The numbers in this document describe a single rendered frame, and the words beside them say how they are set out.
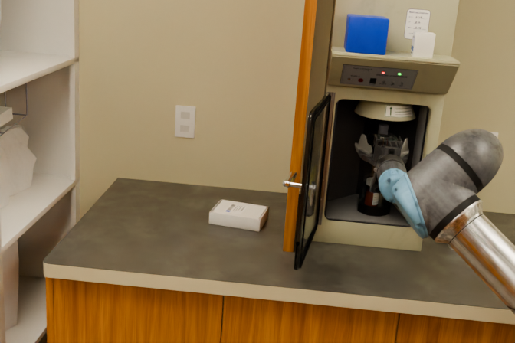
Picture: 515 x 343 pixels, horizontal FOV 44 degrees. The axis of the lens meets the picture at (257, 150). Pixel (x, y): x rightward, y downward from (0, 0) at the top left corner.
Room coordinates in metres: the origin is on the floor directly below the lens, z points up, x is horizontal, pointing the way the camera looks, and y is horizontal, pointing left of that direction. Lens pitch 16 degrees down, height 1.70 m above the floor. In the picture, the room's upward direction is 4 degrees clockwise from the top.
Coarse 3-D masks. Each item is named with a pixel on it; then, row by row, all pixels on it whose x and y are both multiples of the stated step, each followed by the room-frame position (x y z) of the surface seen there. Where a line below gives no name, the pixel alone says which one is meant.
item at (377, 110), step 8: (360, 104) 1.82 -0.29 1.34; (368, 104) 1.79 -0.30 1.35; (376, 104) 1.78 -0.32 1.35; (384, 104) 1.77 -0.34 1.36; (392, 104) 1.77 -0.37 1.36; (400, 104) 1.77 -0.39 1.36; (408, 104) 1.79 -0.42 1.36; (360, 112) 1.80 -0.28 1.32; (368, 112) 1.78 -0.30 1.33; (376, 112) 1.77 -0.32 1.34; (384, 112) 1.76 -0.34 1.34; (392, 112) 1.76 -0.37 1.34; (400, 112) 1.76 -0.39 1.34; (408, 112) 1.78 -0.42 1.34; (392, 120) 1.75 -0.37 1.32; (400, 120) 1.76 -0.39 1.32; (408, 120) 1.77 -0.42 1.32
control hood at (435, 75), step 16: (336, 48) 1.71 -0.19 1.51; (336, 64) 1.66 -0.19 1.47; (352, 64) 1.65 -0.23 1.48; (368, 64) 1.65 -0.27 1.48; (384, 64) 1.64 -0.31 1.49; (400, 64) 1.63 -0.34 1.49; (416, 64) 1.63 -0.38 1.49; (432, 64) 1.62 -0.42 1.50; (448, 64) 1.62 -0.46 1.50; (336, 80) 1.71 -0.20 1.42; (416, 80) 1.68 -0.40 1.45; (432, 80) 1.67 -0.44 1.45; (448, 80) 1.66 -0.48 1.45
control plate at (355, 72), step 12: (348, 72) 1.67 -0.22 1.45; (360, 72) 1.67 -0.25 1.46; (372, 72) 1.67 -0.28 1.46; (396, 72) 1.66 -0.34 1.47; (408, 72) 1.65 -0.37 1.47; (360, 84) 1.71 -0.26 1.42; (372, 84) 1.70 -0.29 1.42; (384, 84) 1.70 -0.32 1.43; (396, 84) 1.69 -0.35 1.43; (408, 84) 1.69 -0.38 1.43
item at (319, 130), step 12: (324, 96) 1.65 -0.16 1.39; (324, 108) 1.64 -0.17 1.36; (324, 120) 1.66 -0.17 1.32; (312, 132) 1.47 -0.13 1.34; (324, 132) 1.69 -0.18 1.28; (312, 156) 1.50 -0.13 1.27; (312, 168) 1.53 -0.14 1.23; (312, 180) 1.55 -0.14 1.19; (300, 204) 1.43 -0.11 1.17; (300, 216) 1.43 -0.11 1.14; (312, 216) 1.61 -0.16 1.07; (300, 228) 1.43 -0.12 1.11; (312, 228) 1.64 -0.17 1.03
